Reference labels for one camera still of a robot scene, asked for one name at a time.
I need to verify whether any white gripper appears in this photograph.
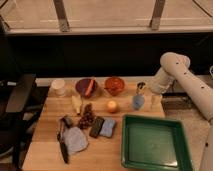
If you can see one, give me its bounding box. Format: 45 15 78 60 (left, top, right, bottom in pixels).
148 81 165 107

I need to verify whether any white plastic cup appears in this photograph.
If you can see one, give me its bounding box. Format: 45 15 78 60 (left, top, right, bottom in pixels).
51 78 66 96

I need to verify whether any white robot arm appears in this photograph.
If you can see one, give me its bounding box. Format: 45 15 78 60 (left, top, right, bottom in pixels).
148 52 213 171

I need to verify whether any black-handled knife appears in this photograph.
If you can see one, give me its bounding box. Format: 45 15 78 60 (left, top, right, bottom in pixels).
57 121 69 164

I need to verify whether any bunch of dark grapes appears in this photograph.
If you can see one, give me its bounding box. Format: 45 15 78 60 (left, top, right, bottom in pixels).
77 103 95 129

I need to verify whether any purple bowl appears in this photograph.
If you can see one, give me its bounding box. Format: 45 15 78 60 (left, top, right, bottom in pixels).
75 78 98 98

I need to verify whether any black chair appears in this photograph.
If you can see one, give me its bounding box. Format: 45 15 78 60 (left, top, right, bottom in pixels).
0 74 43 166

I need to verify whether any blue sponge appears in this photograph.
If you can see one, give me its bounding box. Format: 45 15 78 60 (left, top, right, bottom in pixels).
100 118 116 138

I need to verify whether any orange-red bowl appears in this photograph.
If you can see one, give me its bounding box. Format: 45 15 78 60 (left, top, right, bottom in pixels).
105 77 125 96

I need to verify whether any blue cup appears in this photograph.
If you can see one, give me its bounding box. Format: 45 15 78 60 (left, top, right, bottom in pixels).
132 95 145 110

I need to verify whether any small grey block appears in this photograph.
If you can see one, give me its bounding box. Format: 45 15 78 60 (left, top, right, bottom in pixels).
62 116 73 128

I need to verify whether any blue-grey cloth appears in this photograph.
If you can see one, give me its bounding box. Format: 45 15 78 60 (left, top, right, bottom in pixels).
63 127 88 155

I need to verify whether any wooden cutting board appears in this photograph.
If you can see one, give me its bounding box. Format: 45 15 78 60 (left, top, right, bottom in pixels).
21 77 166 171

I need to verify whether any green plastic tray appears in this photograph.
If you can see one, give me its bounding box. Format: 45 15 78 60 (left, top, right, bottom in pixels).
121 115 194 171

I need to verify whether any orange carrot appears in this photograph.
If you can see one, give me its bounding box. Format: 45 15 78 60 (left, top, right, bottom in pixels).
85 78 95 97

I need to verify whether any yellow-red apple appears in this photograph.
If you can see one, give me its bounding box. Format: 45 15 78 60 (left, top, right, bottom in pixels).
107 100 118 113

